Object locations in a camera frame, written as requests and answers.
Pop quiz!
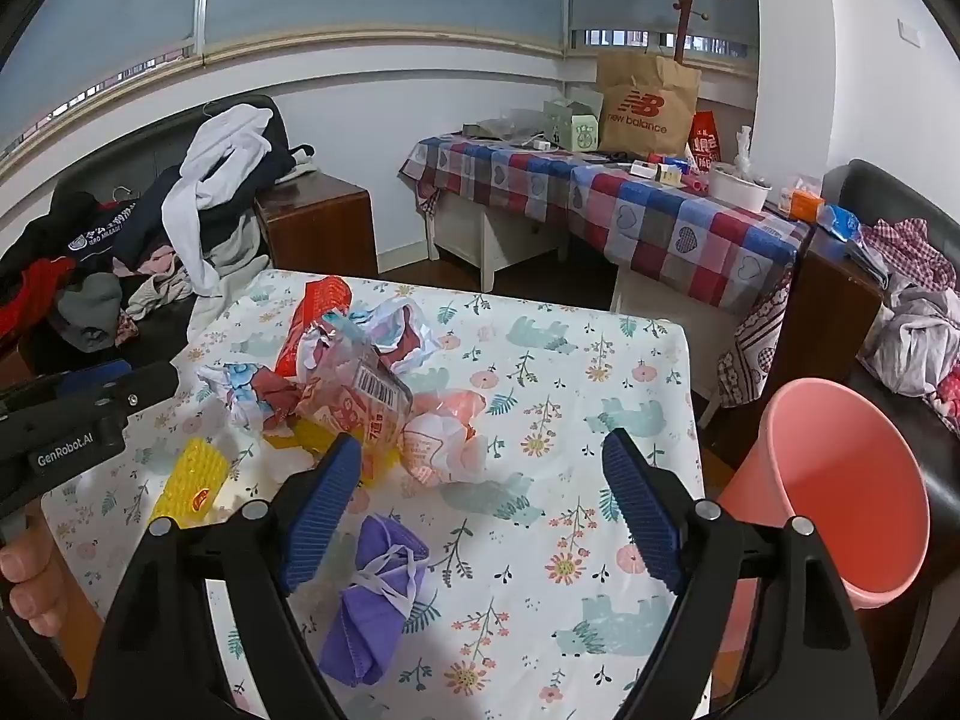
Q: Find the pink red garment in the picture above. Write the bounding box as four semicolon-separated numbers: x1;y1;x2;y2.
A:
930;371;960;434

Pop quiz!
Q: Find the white bowl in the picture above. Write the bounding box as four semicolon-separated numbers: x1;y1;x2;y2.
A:
705;161;775;214

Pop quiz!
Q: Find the blue snack packet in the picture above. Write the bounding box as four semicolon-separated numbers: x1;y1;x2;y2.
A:
816;204;865;242

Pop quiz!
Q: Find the navy printed garment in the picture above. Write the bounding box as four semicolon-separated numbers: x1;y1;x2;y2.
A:
45;165;218;278

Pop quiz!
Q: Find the yellow snack packet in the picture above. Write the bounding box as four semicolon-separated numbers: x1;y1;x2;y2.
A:
148;439;230;524

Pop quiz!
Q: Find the white table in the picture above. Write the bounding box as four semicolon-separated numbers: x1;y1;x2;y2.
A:
431;197;572;295
609;264;745;400

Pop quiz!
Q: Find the grey white garment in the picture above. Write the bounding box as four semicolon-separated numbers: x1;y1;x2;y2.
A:
857;283;960;400

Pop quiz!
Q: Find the person's left hand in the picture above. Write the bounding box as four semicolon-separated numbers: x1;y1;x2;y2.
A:
0;517;104;691

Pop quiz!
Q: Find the orange white snack wrapper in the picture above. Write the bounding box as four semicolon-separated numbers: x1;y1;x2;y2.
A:
401;388;490;486

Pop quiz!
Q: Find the wooden coat rack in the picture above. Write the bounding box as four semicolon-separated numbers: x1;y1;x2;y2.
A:
670;0;715;66

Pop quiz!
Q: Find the yellow crumpled wrapper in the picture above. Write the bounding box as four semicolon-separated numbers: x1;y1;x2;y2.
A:
262;420;332;460

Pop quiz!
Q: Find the red gift bag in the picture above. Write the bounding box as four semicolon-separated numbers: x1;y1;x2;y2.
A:
690;111;726;167

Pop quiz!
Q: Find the dark wooden cabinet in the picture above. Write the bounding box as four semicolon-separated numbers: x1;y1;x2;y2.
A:
793;223;887;422

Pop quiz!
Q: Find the purple face mask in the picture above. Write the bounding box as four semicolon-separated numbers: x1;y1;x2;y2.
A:
319;514;434;689

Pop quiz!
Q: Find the pile of clothes left sofa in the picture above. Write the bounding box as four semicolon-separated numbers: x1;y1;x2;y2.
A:
0;94;316;391

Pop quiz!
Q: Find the floral bear tablecloth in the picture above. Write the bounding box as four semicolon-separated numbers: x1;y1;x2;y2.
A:
41;270;707;720

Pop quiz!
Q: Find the wooden side table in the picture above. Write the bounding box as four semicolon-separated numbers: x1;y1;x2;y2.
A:
253;171;380;280

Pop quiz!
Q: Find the green carton box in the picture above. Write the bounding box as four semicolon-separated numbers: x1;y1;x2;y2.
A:
544;97;602;152

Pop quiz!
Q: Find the red checkered garment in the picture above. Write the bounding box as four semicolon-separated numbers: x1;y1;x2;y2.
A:
862;216;960;295

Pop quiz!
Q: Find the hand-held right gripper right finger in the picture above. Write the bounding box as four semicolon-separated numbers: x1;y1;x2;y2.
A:
602;427;880;720

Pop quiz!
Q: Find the orange tissue box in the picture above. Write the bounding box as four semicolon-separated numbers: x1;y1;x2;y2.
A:
778;176;827;221

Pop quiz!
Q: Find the checkered heart tablecloth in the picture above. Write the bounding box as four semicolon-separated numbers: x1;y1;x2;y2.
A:
397;131;816;411

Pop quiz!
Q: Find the red snack wrapper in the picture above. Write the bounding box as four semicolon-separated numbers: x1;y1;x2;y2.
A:
274;275;353;383

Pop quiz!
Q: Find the white red crumpled wrapper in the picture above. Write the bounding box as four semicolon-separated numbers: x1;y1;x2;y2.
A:
351;296;445;377

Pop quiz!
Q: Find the black leather armchair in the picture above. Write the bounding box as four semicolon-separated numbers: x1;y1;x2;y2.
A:
821;159;960;482

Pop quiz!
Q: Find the clear barcoded snack packet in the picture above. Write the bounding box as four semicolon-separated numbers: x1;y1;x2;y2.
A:
295;336;415;482

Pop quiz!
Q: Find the brown paper bag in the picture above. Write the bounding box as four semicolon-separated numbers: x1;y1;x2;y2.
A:
596;51;704;160

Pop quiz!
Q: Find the clear plastic packaging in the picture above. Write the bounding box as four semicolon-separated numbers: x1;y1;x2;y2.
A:
460;109;550;145

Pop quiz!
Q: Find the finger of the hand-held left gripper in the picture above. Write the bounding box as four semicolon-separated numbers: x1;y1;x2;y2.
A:
90;360;181;428
15;360;134;400

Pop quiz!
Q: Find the pink plastic bin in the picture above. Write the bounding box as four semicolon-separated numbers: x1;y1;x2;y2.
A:
716;379;932;614

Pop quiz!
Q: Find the light blue cloth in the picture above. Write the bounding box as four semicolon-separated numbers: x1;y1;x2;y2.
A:
847;236;891;291

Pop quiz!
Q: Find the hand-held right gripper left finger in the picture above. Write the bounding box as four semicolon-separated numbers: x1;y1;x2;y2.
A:
84;431;365;720

